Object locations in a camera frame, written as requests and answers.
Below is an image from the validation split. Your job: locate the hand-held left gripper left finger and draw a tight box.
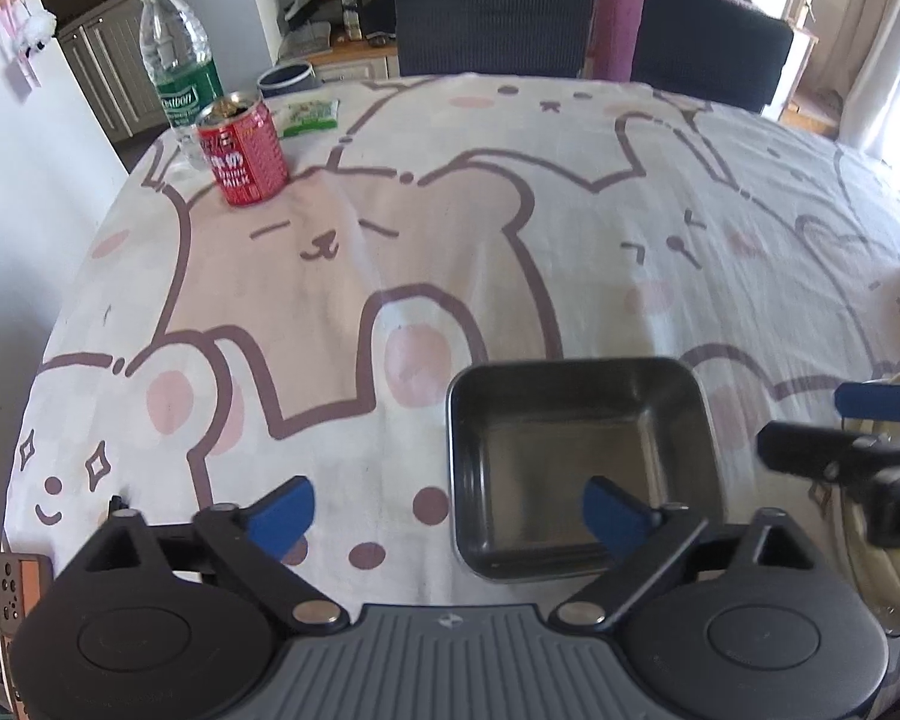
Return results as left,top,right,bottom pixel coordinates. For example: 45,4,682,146
82,475,350,632

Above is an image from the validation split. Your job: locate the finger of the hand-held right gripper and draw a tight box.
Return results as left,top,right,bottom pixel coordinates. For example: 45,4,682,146
756,420,882,482
834,381,900,422

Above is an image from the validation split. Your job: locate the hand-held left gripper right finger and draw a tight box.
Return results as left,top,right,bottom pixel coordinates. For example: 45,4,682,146
551,475,830,631

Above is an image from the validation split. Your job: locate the cream bowl with handles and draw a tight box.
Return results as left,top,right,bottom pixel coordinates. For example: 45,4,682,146
832,367,900,635

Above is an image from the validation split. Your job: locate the square steel container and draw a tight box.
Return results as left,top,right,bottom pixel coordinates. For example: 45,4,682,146
446,356,727,584

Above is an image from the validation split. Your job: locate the phone in orange case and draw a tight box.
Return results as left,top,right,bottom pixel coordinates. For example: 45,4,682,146
0,553,52,635

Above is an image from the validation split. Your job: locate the cartoon bear printed tablecloth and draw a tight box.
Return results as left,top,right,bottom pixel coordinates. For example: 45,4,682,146
0,71,900,661

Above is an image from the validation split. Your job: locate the beige curtain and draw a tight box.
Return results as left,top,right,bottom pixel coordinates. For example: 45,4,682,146
840,0,900,158

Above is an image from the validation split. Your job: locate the red drink can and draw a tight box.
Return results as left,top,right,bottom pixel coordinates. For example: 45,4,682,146
195,90,292,209

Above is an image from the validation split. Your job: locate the dark grey chair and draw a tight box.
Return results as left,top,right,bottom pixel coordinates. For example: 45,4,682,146
630,0,794,115
392,0,599,80

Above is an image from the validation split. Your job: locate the green snack packet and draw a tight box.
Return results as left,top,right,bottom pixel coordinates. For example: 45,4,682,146
276,99,342,139

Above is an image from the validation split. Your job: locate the blue trash bin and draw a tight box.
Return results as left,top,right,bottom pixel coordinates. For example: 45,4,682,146
257,64,317,98

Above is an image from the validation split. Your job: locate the clear plastic water bottle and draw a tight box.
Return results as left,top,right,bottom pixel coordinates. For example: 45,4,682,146
139,0,226,170

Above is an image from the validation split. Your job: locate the cream kitchen base cabinet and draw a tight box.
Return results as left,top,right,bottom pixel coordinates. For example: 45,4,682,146
56,0,166,143

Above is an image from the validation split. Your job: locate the pink ribbon with plush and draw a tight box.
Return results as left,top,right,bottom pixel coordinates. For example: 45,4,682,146
0,0,57,87

